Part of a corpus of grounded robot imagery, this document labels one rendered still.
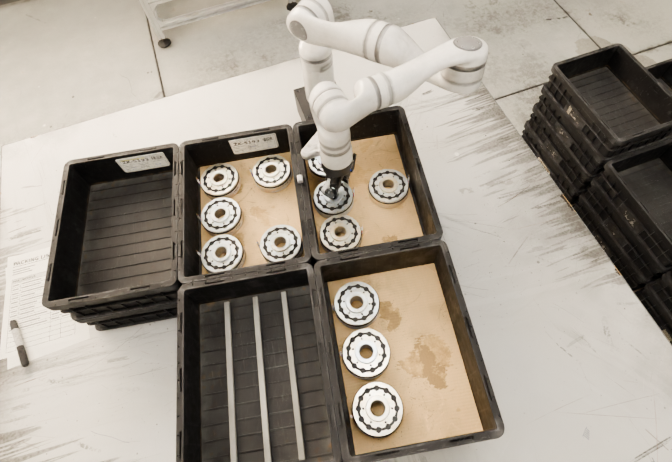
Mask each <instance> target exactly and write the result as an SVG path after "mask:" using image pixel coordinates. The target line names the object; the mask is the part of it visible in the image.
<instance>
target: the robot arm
mask: <svg viewBox="0 0 672 462"><path fill-rule="evenodd" d="M286 24H287V28H288V30H289V31H290V33H291V34H292V35H293V36H294V37H296V38H297V39H299V40H300V43H299V55H300V61H301V67H302V73H303V80H304V86H305V92H306V98H307V101H308V102H309V105H310V109H311V113H312V116H313V119H314V122H315V124H316V127H317V130H318V131H317V132H316V133H315V134H314V136H313V137H312V138H311V139H310V140H309V142H308V143H307V144H306V145H305V146H304V148H303V149H302V150H301V156H302V158H303V159H305V160H310V159H312V158H314V157H317V156H320V158H321V165H322V169H323V171H324V172H325V174H326V178H325V180H326V183H325V185H323V186H320V187H319V190H320V191H321V192H322V194H323V195H325V196H327V197H329V198H330V199H332V200H334V199H336V198H338V195H339V192H338V190H339V188H340V187H341V181H344V182H345V183H347V184H348V185H349V178H350V172H351V173H352V172H353V171H354V167H355V161H356V156H357V154H355V153H353V152H352V145H351V134H350V127H351V126H353V125H354V124H355V123H357V122H358V121H360V120H361V119H363V118H364V117H366V116H367V115H369V114H370V113H372V112H374V111H377V110H380V109H383V108H385V107H388V106H391V105H394V104H396V103H399V102H400V101H402V100H404V99H405V98H407V97H408V96H409V95H411V94H412V93H413V92H414V91H415V90H416V89H417V88H419V87H420V86H421V85H422V84H423V83H424V82H425V81H427V82H429V83H431V84H433V85H435V86H438V87H440V88H442V89H444V90H447V91H450V92H453V93H457V94H471V93H474V92H476V91H477V90H478V89H479V88H480V85H481V82H482V79H483V75H484V71H485V66H486V62H487V58H488V45H487V44H486V42H485V41H484V40H482V39H480V38H478V37H475V36H460V37H456V38H453V39H451V40H449V41H447V42H445V43H443V44H441V45H439V46H437V47H435V48H433V49H431V50H429V51H427V52H424V51H423V50H422V49H421V48H420V47H419V46H418V45H417V44H416V42H415V41H414V40H413V39H412V38H411V37H410V36H409V35H408V34H407V33H406V32H405V31H404V30H403V29H402V28H400V27H399V26H397V25H394V24H391V23H387V22H384V21H381V20H376V19H359V20H352V21H346V22H334V14H333V10H332V7H331V5H330V3H329V2H328V0H301V1H300V2H299V3H298V4H297V5H296V6H295V7H294V8H293V9H292V10H291V12H290V13H289V15H288V16H287V20H286ZM332 49H336V50H339V51H343V52H346V53H349V54H353V55H356V56H359V57H361V58H364V59H367V60H369V61H372V62H375V63H378V64H382V65H385V66H388V67H392V69H390V70H387V71H383V72H380V73H377V74H374V75H371V76H368V77H365V78H362V79H360V80H358V81H357V82H356V83H355V85H354V96H355V98H354V99H353V100H349V101H348V99H347V97H346V96H345V94H344V93H343V91H342V90H341V88H340V87H339V86H338V85H337V84H335V80H334V67H333V55H332ZM332 187H333V188H334V189H333V188H332Z"/></svg>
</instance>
